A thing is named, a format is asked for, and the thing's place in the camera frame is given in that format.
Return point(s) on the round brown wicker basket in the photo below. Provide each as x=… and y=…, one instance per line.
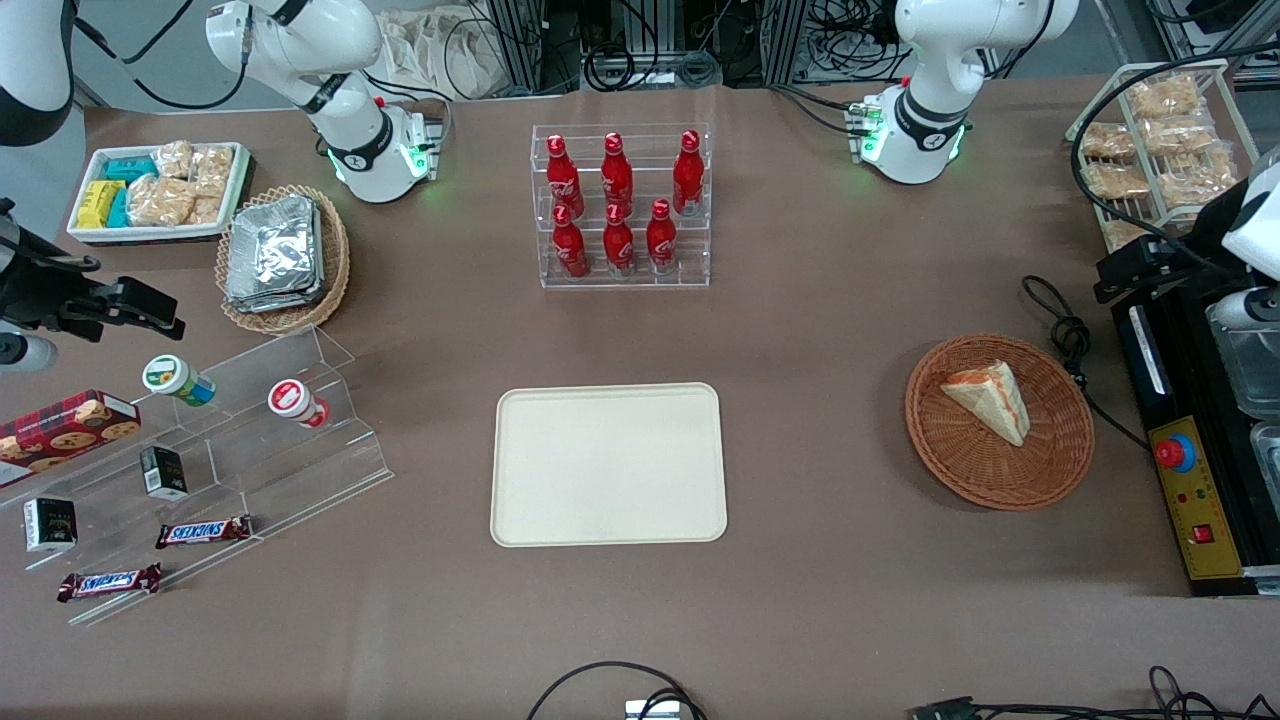
x=1000, y=475

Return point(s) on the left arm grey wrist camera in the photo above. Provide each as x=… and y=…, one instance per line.
x=1245, y=308

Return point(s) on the white rectangular snack tray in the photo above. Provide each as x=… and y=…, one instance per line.
x=160, y=234

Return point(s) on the silver foil pouch stack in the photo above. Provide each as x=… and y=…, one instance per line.
x=275, y=255

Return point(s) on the right arm base connector block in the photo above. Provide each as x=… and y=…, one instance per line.
x=425, y=140

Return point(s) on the green lid yogurt cup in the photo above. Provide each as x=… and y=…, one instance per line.
x=172, y=377

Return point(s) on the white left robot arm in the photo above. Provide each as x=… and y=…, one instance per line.
x=950, y=60

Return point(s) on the white canvas bag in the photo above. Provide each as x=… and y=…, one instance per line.
x=440, y=55

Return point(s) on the triangle sandwich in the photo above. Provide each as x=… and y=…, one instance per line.
x=990, y=400

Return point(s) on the clear bag rice crackers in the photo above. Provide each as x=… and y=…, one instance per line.
x=174, y=158
x=212, y=170
x=160, y=200

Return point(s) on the clear acrylic stepped shelf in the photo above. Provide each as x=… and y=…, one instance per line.
x=270, y=460

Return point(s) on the oval tan wicker basket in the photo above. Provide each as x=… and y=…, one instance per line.
x=335, y=270

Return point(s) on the red lid yogurt cup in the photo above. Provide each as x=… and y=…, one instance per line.
x=292, y=400

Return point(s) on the left arm gripper black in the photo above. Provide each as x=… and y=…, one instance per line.
x=1186, y=254

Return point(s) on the clear plastic container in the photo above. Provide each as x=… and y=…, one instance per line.
x=1250, y=370
x=1268, y=455

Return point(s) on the yellow snack pack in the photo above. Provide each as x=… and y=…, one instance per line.
x=95, y=203

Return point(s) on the red plaid cookie box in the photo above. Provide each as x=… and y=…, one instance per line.
x=60, y=430

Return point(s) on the black yellow control box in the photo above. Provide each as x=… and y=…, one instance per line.
x=1200, y=500

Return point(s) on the clear bag brown snacks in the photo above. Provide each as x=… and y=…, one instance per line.
x=1107, y=141
x=1122, y=234
x=1195, y=182
x=1115, y=181
x=1180, y=135
x=1165, y=97

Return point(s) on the snickers chocolate bar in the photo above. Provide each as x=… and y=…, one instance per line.
x=203, y=532
x=108, y=582

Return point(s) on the cream plastic tray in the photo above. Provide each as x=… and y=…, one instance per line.
x=605, y=465

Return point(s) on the red cola bottle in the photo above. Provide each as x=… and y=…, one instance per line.
x=688, y=175
x=571, y=250
x=561, y=180
x=616, y=175
x=661, y=242
x=619, y=245

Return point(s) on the teal snack pack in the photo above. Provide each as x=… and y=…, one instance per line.
x=130, y=168
x=119, y=208

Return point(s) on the clear acrylic bottle rack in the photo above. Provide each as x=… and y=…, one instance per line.
x=640, y=280

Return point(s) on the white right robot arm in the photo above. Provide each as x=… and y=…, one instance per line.
x=340, y=40

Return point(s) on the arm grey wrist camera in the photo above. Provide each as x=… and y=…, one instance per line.
x=25, y=352
x=1245, y=308

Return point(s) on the small silver device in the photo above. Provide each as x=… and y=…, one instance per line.
x=652, y=711

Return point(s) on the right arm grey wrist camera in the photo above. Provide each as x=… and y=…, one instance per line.
x=25, y=352

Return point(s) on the right arm gripper black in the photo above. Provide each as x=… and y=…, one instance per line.
x=33, y=291

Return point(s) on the small black carton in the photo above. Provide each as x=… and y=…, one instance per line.
x=163, y=473
x=50, y=524

